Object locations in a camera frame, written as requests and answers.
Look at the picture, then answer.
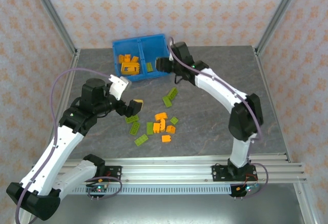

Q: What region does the orange lego window frame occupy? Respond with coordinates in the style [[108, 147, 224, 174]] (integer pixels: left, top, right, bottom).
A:
[[120, 62, 142, 76]]

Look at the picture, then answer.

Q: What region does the blue two-compartment bin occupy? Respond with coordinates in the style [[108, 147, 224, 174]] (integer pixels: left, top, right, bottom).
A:
[[112, 33, 173, 83]]

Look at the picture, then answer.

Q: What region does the controller circuit board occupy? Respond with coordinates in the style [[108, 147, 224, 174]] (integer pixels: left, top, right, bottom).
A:
[[86, 185, 109, 201], [230, 182, 260, 199]]

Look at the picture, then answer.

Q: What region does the grey metal sheet panel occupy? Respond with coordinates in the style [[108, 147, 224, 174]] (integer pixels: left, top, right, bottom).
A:
[[55, 194, 310, 224]]

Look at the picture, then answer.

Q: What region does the aluminium table side rail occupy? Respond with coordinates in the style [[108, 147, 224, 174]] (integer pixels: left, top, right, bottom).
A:
[[60, 49, 81, 112], [253, 46, 293, 163]]

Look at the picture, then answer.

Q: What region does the aluminium rail beam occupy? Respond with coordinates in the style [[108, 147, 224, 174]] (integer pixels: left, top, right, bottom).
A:
[[60, 154, 307, 185]]

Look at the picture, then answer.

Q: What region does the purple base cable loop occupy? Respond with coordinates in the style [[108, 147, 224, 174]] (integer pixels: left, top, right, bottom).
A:
[[245, 162, 270, 199], [86, 175, 122, 200]]

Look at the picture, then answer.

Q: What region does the slotted grey cable duct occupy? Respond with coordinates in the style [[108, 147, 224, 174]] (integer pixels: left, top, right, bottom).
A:
[[71, 185, 233, 195]]

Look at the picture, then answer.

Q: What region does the aluminium frame post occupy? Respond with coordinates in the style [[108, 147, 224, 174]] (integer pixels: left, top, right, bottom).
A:
[[255, 0, 305, 56], [27, 0, 79, 56]]

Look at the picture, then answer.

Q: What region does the aluminium frame leg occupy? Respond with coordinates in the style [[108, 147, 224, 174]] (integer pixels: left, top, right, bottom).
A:
[[293, 182, 321, 224]]

